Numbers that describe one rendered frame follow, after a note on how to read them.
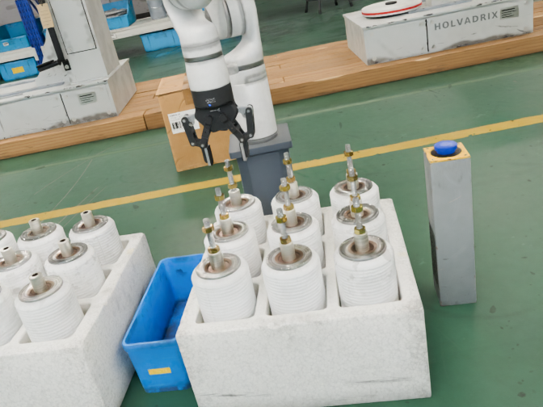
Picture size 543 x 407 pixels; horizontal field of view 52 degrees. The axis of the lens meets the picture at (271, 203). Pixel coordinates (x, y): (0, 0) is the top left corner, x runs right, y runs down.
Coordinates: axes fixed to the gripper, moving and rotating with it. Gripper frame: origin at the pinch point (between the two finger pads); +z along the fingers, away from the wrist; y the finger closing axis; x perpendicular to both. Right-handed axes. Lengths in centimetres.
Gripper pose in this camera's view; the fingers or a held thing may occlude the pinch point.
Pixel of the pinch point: (226, 155)
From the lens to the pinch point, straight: 109.6
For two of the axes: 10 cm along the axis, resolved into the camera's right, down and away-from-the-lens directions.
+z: 1.8, 8.8, 4.3
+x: 0.9, -4.5, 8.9
